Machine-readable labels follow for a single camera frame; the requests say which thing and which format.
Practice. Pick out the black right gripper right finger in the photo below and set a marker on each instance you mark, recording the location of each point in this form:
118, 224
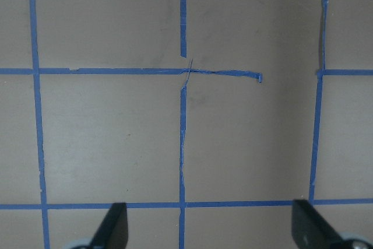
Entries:
309, 229

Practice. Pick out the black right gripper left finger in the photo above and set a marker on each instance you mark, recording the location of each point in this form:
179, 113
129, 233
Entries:
112, 232

